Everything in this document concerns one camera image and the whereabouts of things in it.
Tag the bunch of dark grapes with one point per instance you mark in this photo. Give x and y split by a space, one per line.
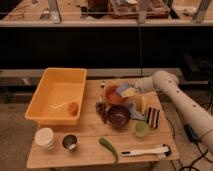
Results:
101 109

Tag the green pepper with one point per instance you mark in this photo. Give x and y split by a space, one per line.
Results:
104 142

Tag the white paper cup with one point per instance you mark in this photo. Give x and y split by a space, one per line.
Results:
44 138

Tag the yellow plastic bin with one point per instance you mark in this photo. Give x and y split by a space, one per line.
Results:
57 85

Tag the white spoon in bin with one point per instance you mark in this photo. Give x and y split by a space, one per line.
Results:
69 102

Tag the small metal cup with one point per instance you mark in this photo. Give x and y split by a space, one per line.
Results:
70 142

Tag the red bowl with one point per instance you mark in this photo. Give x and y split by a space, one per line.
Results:
111 96

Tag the striped cloth block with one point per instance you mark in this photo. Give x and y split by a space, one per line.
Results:
152 117

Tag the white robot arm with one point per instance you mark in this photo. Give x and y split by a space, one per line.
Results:
199 119

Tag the dark purple bowl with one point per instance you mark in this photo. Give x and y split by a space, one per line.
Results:
118 116

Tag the green cup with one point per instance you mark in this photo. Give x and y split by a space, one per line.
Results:
141 129

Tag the black foot pedal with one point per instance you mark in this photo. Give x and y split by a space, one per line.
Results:
192 136

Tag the blue yellow sponge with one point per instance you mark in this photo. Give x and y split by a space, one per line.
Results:
122 87

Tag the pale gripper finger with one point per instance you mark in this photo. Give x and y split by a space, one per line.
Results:
129 92

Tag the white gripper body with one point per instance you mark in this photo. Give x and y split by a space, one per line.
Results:
139 85

